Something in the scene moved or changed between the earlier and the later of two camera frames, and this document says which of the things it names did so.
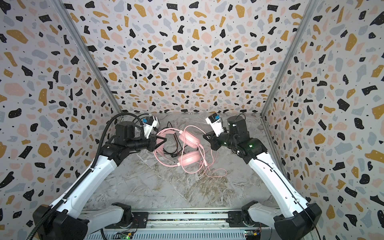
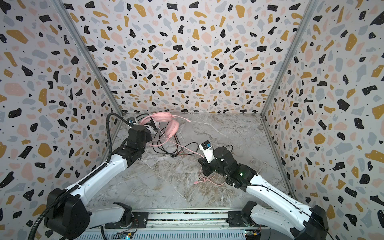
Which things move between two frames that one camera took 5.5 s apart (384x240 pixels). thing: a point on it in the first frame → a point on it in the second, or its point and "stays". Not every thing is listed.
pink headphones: [189, 140] → [172, 127]
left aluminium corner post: [63, 13] stays
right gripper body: [216, 139] → [207, 165]
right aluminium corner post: [302, 27] stays
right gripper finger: [209, 137] → [202, 160]
